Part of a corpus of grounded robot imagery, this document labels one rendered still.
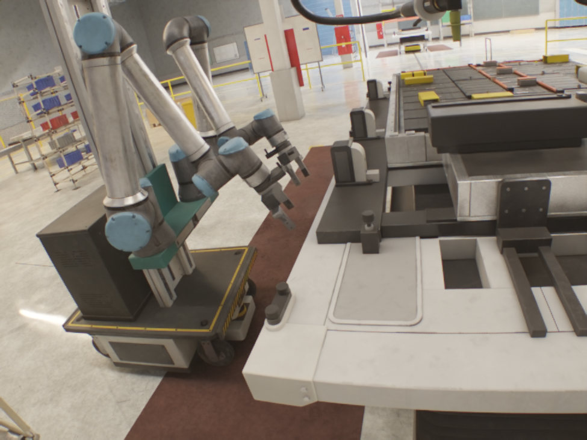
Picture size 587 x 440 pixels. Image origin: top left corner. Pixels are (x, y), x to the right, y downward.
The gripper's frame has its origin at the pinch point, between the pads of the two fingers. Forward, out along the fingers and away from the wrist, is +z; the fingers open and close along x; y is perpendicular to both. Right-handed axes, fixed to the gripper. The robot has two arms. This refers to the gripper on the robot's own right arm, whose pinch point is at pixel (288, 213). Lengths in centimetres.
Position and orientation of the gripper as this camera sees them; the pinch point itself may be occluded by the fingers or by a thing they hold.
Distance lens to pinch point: 129.9
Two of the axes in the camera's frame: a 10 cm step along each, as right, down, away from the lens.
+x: 0.3, 5.3, -8.4
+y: -8.2, 5.0, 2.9
